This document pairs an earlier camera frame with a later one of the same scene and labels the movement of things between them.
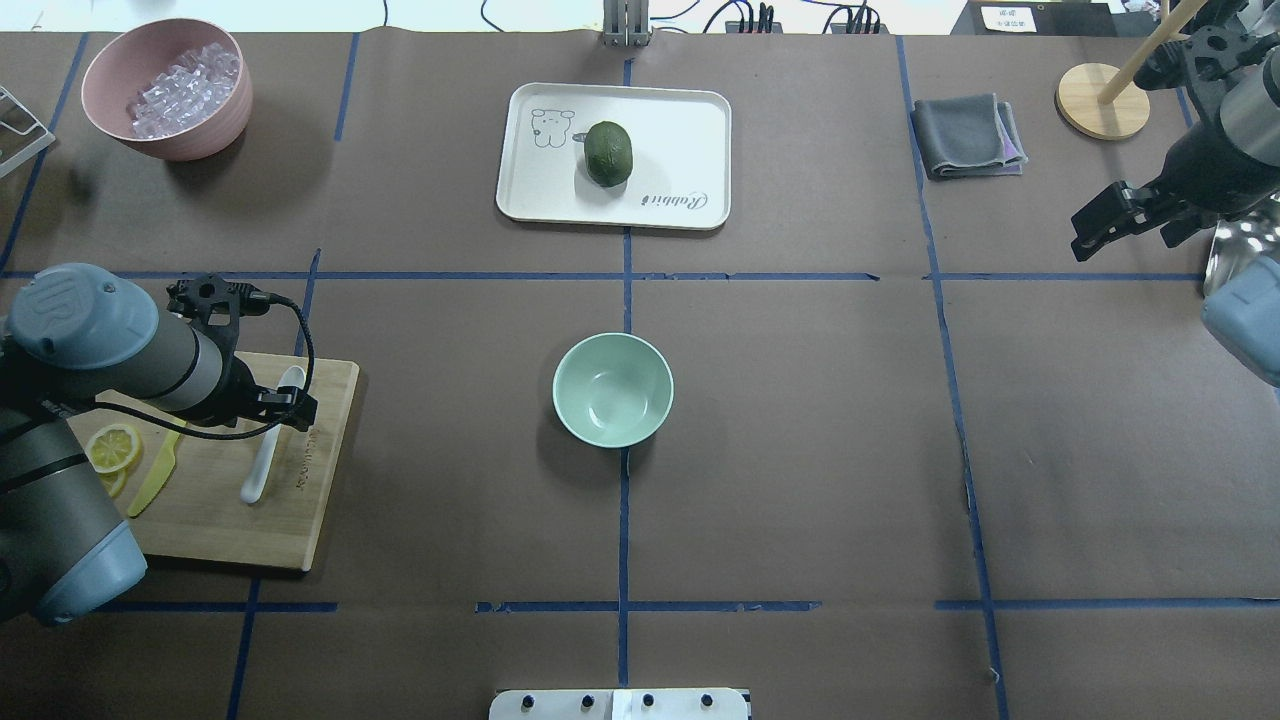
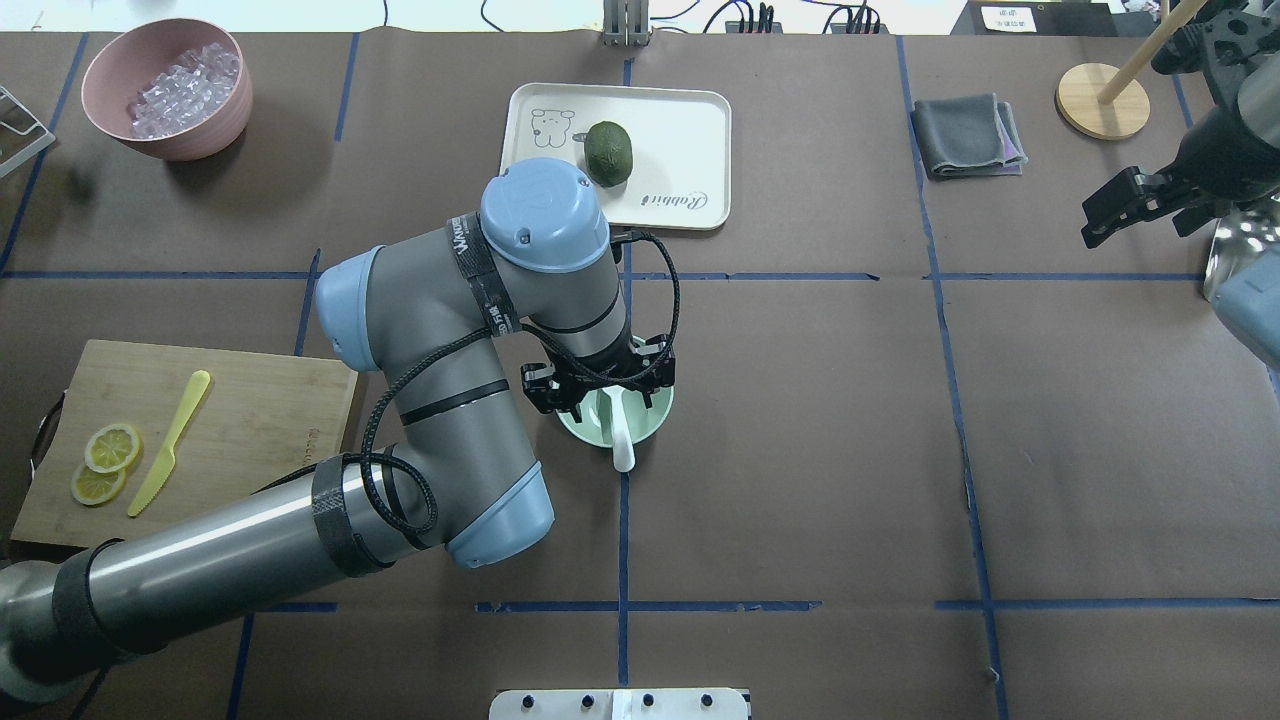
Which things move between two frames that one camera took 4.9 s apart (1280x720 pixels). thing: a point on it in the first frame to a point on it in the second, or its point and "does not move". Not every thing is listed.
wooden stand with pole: x=1105 y=103 does not move
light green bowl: x=613 y=390 does not move
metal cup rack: x=21 y=134 does not move
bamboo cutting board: x=197 y=512 does not move
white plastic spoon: x=293 y=377 to x=623 y=450
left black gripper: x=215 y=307 to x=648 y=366
